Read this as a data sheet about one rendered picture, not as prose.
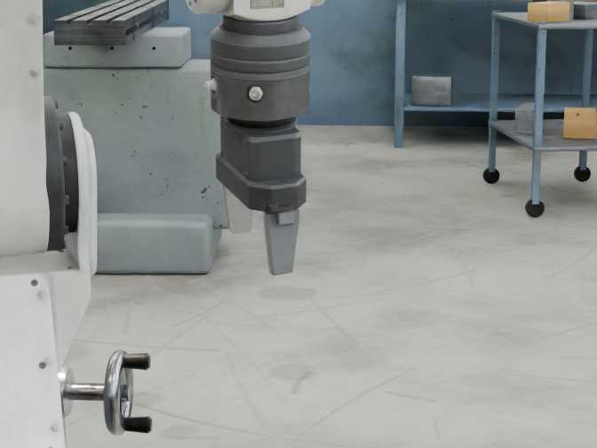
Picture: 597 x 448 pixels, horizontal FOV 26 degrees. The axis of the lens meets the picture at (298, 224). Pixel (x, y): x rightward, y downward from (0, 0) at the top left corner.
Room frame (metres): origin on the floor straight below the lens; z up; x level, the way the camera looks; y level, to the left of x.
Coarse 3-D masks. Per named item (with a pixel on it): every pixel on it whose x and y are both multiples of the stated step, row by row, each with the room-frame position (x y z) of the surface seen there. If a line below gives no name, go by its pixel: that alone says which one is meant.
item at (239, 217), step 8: (224, 192) 1.21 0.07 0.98; (232, 200) 1.21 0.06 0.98; (232, 208) 1.21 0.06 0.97; (240, 208) 1.21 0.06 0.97; (232, 216) 1.21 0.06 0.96; (240, 216) 1.21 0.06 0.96; (248, 216) 1.22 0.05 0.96; (232, 224) 1.21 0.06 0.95; (240, 224) 1.21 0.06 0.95; (248, 224) 1.22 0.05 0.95; (232, 232) 1.21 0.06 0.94; (240, 232) 1.22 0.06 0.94
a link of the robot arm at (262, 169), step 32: (224, 96) 1.12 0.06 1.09; (256, 96) 1.10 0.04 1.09; (288, 96) 1.11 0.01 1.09; (224, 128) 1.17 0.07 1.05; (256, 128) 1.12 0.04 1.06; (288, 128) 1.13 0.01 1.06; (224, 160) 1.17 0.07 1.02; (256, 160) 1.11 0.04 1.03; (288, 160) 1.12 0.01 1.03; (256, 192) 1.10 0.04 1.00; (288, 192) 1.11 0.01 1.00
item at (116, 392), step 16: (64, 368) 1.69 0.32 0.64; (112, 368) 1.65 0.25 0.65; (128, 368) 1.68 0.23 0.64; (144, 368) 1.67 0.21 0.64; (64, 384) 1.67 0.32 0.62; (80, 384) 1.69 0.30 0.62; (96, 384) 1.69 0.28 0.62; (112, 384) 1.64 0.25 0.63; (128, 384) 1.69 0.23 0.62; (64, 400) 1.66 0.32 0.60; (80, 400) 1.68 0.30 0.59; (96, 400) 1.68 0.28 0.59; (112, 400) 1.63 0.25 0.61; (128, 400) 1.67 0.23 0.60; (64, 416) 1.67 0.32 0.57; (112, 416) 1.63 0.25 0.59; (128, 416) 1.70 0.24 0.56; (144, 416) 1.69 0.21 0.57; (112, 432) 1.64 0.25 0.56; (144, 432) 1.67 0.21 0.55
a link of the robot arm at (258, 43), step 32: (192, 0) 1.11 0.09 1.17; (224, 0) 1.10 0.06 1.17; (256, 0) 1.10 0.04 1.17; (288, 0) 1.11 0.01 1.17; (224, 32) 1.12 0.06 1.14; (256, 32) 1.11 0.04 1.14; (288, 32) 1.12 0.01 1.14; (224, 64) 1.11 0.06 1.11; (256, 64) 1.10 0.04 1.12; (288, 64) 1.11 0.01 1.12
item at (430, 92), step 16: (400, 0) 7.29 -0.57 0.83; (576, 0) 7.20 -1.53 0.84; (592, 0) 7.19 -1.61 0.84; (400, 16) 7.29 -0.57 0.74; (400, 32) 7.29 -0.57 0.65; (400, 48) 7.29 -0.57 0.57; (400, 64) 7.29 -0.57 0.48; (400, 80) 7.29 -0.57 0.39; (416, 80) 7.38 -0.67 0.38; (432, 80) 7.36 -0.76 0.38; (448, 80) 7.34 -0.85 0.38; (400, 96) 7.29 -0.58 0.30; (416, 96) 7.37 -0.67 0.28; (432, 96) 7.36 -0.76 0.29; (448, 96) 7.34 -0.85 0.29; (464, 96) 7.80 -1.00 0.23; (480, 96) 7.80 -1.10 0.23; (512, 96) 7.80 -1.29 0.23; (528, 96) 7.80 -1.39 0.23; (544, 96) 7.80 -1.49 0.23; (560, 96) 7.80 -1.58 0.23; (576, 96) 7.80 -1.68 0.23; (592, 96) 7.80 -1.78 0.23; (400, 112) 7.29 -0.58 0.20; (400, 128) 7.29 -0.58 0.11; (400, 144) 7.29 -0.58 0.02
